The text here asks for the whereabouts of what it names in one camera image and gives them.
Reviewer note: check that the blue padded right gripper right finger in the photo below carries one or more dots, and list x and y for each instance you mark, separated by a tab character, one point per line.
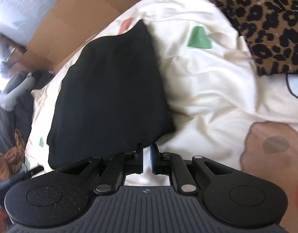
156	160

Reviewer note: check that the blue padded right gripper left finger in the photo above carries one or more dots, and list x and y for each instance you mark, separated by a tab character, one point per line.
138	159

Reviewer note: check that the black knit jacket patterned lining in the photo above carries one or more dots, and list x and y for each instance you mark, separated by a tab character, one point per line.
110	100

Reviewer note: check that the brown crumpled garment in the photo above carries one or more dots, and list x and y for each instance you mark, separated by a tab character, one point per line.
12	160

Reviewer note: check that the dark grey blanket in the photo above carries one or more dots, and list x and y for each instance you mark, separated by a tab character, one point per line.
19	118

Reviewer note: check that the cream bear print bedsheet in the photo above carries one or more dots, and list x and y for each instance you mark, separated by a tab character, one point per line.
222	109

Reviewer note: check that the grey long sleeve garment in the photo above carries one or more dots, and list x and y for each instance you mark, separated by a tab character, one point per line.
16	87

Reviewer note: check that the brown cardboard box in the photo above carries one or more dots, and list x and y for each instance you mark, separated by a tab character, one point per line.
66	28

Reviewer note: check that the leopard print garment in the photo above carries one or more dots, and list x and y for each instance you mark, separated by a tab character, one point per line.
270	29

